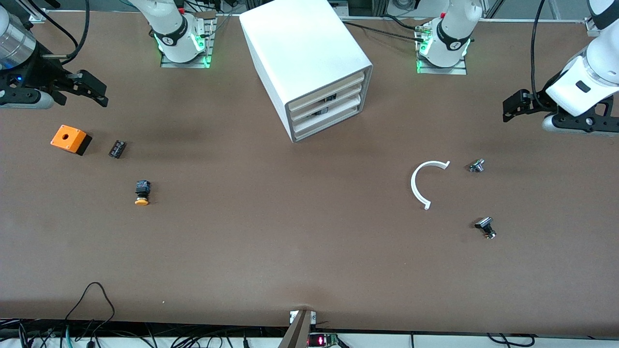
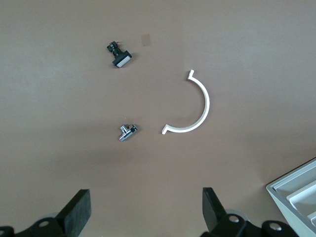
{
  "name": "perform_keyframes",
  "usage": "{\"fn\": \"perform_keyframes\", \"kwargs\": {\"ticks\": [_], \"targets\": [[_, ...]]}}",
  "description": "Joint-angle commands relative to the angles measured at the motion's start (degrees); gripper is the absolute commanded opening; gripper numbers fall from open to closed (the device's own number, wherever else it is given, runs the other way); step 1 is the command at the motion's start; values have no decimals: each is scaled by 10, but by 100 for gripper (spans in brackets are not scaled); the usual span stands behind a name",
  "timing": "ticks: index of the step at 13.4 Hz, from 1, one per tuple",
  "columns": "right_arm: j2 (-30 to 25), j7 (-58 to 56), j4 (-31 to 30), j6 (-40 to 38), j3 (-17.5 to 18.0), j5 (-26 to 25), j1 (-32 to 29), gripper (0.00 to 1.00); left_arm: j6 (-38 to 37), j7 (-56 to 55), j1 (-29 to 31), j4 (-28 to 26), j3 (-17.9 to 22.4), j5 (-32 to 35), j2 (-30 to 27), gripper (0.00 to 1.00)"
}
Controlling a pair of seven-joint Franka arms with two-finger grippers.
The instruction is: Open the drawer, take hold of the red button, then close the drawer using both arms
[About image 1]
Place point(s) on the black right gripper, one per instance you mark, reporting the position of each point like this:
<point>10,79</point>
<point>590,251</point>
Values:
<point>39,74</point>

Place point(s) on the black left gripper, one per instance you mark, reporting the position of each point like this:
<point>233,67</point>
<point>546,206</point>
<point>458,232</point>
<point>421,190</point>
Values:
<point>538,100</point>

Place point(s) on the white plastic tray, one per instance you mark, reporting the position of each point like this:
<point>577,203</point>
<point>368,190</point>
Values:
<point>338,104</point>

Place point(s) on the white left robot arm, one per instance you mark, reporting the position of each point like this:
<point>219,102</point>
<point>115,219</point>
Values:
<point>585,77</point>

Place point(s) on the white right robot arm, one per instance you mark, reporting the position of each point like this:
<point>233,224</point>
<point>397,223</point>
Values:
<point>174,29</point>

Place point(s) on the small black contact block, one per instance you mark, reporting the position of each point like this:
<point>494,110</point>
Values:
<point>117,149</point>

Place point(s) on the device with red display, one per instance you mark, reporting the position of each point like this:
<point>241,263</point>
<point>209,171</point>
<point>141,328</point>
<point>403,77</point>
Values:
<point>321,340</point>

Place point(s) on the orange button enclosure box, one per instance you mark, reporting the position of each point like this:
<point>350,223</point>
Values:
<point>67,137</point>

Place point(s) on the small silver switch part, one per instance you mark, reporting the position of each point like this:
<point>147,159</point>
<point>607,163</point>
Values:
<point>476,166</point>

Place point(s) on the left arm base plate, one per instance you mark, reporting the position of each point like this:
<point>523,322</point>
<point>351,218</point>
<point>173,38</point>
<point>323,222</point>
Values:
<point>454,71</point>

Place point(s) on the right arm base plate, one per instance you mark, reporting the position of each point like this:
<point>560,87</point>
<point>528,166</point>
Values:
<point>169,64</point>

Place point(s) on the aluminium frame corner bracket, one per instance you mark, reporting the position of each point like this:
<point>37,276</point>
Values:
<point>592,26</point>

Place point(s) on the yellow push button switch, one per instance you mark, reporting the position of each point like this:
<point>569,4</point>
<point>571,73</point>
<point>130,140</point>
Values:
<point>142,188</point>

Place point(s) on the black silver selector switch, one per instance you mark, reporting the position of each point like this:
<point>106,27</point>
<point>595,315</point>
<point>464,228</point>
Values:
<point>483,223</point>

